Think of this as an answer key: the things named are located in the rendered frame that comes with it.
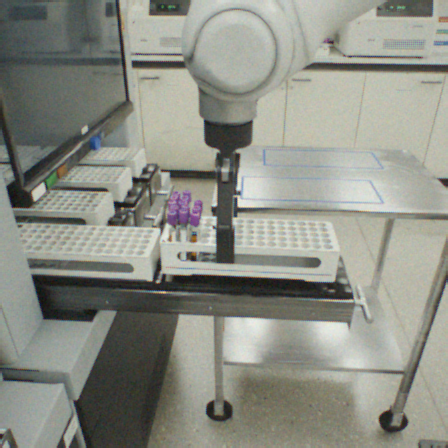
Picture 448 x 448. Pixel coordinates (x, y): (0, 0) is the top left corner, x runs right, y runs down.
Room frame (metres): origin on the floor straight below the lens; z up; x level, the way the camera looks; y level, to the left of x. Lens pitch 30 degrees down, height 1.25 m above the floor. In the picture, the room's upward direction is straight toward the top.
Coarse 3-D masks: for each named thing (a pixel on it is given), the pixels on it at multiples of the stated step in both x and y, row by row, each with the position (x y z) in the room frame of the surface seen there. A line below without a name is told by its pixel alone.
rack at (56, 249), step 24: (24, 240) 0.64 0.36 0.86; (48, 240) 0.63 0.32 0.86; (72, 240) 0.64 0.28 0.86; (96, 240) 0.65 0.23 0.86; (120, 240) 0.64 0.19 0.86; (144, 240) 0.64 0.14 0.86; (48, 264) 0.61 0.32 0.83; (72, 264) 0.64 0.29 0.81; (96, 264) 0.64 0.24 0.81; (120, 264) 0.64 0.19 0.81; (144, 264) 0.58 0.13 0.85
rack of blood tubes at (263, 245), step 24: (168, 240) 0.59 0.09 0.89; (240, 240) 0.59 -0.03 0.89; (264, 240) 0.59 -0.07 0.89; (288, 240) 0.59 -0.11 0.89; (312, 240) 0.60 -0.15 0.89; (336, 240) 0.59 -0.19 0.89; (168, 264) 0.58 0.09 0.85; (192, 264) 0.57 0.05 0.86; (216, 264) 0.57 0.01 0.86; (240, 264) 0.57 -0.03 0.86; (264, 264) 0.60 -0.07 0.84; (288, 264) 0.60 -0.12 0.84; (312, 264) 0.60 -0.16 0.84; (336, 264) 0.56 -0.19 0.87
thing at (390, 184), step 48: (288, 192) 0.94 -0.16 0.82; (336, 192) 0.94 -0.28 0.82; (384, 192) 0.94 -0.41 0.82; (432, 192) 0.94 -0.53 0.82; (384, 240) 1.25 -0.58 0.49; (432, 288) 0.84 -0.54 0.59; (240, 336) 0.99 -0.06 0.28; (288, 336) 0.99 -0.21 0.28; (336, 336) 0.99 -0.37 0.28; (384, 336) 0.99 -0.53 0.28
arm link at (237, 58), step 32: (224, 0) 0.39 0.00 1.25; (256, 0) 0.39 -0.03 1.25; (288, 0) 0.43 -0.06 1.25; (320, 0) 0.44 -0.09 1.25; (352, 0) 0.45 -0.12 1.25; (384, 0) 0.47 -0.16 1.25; (192, 32) 0.40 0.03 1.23; (224, 32) 0.38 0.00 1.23; (256, 32) 0.38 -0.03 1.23; (288, 32) 0.40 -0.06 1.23; (320, 32) 0.44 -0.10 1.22; (192, 64) 0.41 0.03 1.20; (224, 64) 0.38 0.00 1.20; (256, 64) 0.38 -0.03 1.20; (288, 64) 0.40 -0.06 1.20; (224, 96) 0.39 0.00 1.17; (256, 96) 0.40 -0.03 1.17
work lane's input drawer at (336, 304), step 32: (64, 288) 0.57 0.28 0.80; (96, 288) 0.57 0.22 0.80; (128, 288) 0.57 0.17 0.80; (160, 288) 0.57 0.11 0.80; (192, 288) 0.57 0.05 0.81; (224, 288) 0.56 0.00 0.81; (256, 288) 0.56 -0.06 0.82; (288, 288) 0.56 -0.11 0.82; (320, 288) 0.57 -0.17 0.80; (320, 320) 0.54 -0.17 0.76
